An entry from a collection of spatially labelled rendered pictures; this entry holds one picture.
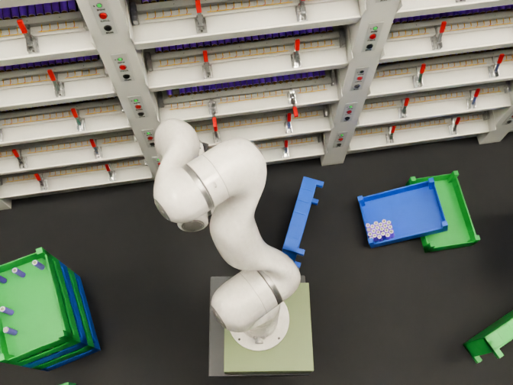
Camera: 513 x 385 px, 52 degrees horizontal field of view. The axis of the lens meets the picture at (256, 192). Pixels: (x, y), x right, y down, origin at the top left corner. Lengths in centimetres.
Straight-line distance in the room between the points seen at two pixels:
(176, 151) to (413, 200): 134
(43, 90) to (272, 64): 68
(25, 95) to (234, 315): 90
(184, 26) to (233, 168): 57
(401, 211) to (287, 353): 83
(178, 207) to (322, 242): 123
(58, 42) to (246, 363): 104
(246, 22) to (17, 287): 112
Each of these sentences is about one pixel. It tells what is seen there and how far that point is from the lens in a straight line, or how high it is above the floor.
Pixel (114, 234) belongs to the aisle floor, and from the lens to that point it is 220.
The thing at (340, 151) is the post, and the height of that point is 12.
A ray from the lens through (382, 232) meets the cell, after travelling 209.
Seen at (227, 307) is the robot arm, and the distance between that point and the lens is 124.
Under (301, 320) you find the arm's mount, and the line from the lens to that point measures 167.
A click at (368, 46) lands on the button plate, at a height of 79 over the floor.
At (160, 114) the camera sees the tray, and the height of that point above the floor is 52.
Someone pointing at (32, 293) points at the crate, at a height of 32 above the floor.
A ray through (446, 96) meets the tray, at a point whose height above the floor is 35.
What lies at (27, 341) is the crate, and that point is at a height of 32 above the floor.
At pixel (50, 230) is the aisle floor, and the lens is 229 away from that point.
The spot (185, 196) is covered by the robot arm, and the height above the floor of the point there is 114.
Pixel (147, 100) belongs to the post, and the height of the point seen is 65.
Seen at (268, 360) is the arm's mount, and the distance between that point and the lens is 164.
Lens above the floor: 202
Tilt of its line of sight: 67 degrees down
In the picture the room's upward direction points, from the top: straight up
